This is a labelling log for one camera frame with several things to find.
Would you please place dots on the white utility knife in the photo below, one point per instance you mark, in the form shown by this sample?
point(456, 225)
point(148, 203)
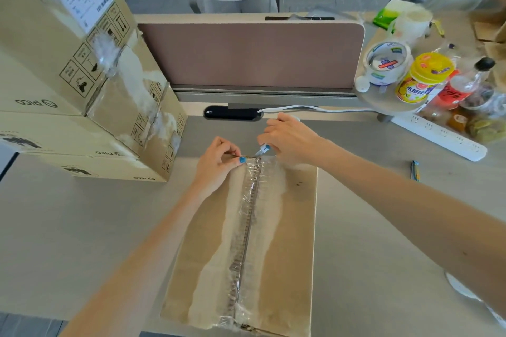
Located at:
point(264, 148)

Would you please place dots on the person's right hand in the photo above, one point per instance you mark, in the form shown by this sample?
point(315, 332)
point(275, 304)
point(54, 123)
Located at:
point(292, 139)

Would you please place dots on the black tablet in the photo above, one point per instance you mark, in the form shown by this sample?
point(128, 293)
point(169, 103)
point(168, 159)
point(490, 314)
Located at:
point(300, 18)

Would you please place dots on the mauve desk divider panel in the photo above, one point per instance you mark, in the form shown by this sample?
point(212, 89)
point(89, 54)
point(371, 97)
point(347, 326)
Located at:
point(253, 56)

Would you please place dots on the green tissue pack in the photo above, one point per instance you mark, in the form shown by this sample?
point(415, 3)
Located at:
point(385, 17)

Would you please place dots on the person's right forearm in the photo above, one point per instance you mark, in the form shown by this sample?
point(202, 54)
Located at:
point(415, 210)

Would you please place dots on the clear plastic cup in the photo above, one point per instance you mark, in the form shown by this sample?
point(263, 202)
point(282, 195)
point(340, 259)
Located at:
point(478, 101)

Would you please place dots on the person's left forearm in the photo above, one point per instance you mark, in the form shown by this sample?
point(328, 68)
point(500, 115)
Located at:
point(138, 261)

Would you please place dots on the white plastic tub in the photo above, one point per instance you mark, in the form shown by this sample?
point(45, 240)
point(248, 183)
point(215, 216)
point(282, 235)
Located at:
point(411, 26)

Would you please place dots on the black desk power socket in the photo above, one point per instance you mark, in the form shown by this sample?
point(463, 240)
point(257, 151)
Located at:
point(233, 113)

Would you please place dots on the blue yellow candy stick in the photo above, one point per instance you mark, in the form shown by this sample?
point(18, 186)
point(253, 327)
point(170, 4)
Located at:
point(414, 171)

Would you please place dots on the small white round cap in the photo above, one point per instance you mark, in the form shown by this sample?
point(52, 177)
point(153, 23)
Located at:
point(362, 84)

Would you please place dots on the person's left hand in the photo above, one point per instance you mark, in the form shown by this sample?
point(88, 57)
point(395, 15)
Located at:
point(215, 167)

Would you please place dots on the red label soda bottle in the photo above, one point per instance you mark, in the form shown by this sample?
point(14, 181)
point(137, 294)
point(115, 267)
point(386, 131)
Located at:
point(454, 94)

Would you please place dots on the white tape roll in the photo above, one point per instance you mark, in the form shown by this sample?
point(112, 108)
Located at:
point(387, 78)

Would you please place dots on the clear bag of snacks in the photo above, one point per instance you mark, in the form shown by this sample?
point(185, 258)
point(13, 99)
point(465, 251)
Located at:
point(486, 131)

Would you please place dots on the small yellow packet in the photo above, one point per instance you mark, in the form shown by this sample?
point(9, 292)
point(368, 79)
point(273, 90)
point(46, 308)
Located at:
point(439, 28)

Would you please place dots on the yellow lid jar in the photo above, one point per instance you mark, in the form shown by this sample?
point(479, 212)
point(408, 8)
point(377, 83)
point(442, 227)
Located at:
point(419, 90)

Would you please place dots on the round beige shelf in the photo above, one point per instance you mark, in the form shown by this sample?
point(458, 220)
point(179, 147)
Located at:
point(379, 101)

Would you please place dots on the white handheld controller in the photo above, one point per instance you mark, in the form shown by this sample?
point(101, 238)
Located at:
point(460, 289)

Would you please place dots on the white power strip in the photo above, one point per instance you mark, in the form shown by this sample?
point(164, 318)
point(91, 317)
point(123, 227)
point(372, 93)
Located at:
point(442, 137)

